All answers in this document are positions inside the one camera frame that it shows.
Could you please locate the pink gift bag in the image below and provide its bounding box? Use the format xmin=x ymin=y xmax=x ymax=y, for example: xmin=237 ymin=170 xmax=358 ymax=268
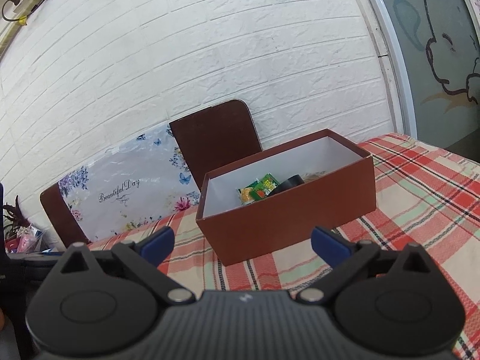
xmin=3 ymin=194 xmax=48 ymax=254

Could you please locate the brown shoe box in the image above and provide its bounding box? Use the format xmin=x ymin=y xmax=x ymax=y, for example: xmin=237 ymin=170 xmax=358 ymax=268
xmin=196 ymin=129 xmax=377 ymax=266

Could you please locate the green white snack packet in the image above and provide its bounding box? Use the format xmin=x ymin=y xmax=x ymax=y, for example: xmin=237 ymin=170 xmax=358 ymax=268
xmin=238 ymin=179 xmax=263 ymax=206

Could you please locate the green cardboard box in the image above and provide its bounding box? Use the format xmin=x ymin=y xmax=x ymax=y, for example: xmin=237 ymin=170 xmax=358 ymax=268
xmin=256 ymin=173 xmax=280 ymax=198

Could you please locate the red plaid bed sheet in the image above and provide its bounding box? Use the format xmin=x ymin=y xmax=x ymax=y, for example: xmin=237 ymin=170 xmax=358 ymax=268
xmin=93 ymin=133 xmax=479 ymax=359

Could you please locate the black tape roll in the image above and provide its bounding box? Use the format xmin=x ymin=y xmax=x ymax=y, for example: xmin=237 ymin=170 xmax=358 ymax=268
xmin=269 ymin=175 xmax=304 ymax=197

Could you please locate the cartoon painted glass door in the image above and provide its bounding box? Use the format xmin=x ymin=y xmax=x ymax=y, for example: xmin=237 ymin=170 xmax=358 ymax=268
xmin=382 ymin=0 xmax=479 ymax=157

